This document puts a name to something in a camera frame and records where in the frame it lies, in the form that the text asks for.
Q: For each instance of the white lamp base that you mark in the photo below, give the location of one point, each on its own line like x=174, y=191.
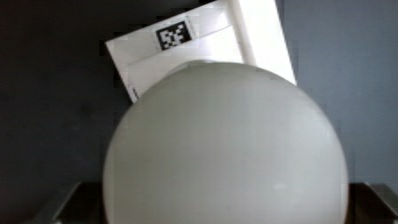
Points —
x=224, y=32

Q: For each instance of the white lamp bulb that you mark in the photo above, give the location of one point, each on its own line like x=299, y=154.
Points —
x=224, y=155

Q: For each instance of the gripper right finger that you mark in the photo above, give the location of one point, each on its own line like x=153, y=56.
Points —
x=372, y=204

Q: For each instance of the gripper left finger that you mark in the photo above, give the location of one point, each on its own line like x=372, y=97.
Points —
x=73, y=206

